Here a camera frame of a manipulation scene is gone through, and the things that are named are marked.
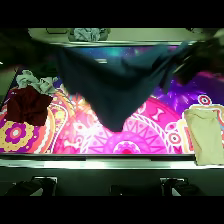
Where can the dark blue T-shirt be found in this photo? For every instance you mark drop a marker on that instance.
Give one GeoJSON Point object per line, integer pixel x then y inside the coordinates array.
{"type": "Point", "coordinates": [113, 86]}

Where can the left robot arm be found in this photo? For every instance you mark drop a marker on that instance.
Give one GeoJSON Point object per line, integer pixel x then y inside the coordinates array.
{"type": "Point", "coordinates": [20, 50]}

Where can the grey garment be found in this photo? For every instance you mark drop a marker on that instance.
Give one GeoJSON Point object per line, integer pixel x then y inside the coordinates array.
{"type": "Point", "coordinates": [45, 85]}

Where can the heap of clothes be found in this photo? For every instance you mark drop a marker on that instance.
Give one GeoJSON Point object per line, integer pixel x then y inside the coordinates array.
{"type": "Point", "coordinates": [87, 34]}

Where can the dark red garment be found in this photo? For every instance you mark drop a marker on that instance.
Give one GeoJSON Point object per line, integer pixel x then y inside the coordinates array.
{"type": "Point", "coordinates": [28, 106]}

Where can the beige garment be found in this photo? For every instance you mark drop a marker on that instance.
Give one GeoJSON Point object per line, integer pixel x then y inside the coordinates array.
{"type": "Point", "coordinates": [206, 136]}

